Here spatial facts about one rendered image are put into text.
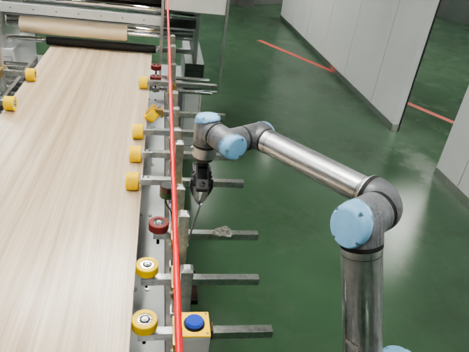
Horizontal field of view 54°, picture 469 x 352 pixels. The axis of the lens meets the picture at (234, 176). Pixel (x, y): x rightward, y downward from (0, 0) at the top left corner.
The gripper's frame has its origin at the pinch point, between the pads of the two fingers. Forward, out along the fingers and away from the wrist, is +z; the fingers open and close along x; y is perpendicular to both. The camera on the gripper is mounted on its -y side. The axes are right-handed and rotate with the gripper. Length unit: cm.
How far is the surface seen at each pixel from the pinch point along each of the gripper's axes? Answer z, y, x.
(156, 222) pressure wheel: 10.7, 0.5, 16.3
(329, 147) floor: 106, 255, -157
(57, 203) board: 12, 12, 56
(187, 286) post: -10, -54, 7
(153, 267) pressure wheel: 10.1, -25.9, 17.0
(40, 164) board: 12, 44, 70
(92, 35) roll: 4, 227, 70
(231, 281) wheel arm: 16.9, -25.6, -11.8
